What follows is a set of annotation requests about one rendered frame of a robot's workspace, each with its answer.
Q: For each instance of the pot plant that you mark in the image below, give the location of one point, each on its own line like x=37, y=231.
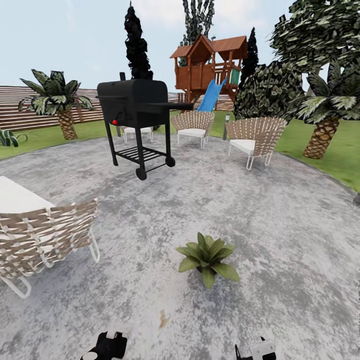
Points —
x=205, y=257

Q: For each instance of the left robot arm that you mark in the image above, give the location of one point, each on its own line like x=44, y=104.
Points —
x=110, y=344

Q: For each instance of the tree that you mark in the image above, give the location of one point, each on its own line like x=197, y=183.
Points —
x=250, y=63
x=136, y=48
x=318, y=32
x=196, y=22

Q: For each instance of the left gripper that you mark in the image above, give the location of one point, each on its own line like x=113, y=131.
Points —
x=116, y=346

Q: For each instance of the charcoal grill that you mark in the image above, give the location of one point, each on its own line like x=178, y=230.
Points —
x=138, y=103

